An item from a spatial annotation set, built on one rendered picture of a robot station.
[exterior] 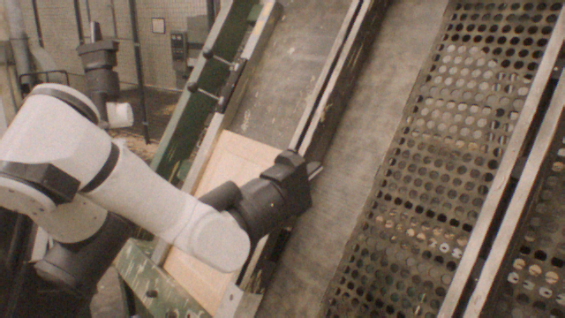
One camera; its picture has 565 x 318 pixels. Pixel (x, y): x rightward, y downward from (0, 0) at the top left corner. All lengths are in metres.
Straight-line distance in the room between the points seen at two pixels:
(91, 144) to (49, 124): 0.04
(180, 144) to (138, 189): 1.10
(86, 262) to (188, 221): 0.22
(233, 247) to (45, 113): 0.28
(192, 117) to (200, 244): 1.08
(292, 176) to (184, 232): 0.22
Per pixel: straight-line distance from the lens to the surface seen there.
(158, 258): 1.43
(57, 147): 0.47
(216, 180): 1.32
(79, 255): 0.72
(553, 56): 0.86
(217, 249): 0.57
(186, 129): 1.59
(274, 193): 0.65
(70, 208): 0.59
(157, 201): 0.52
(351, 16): 1.13
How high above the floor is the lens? 1.66
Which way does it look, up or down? 20 degrees down
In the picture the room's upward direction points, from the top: straight up
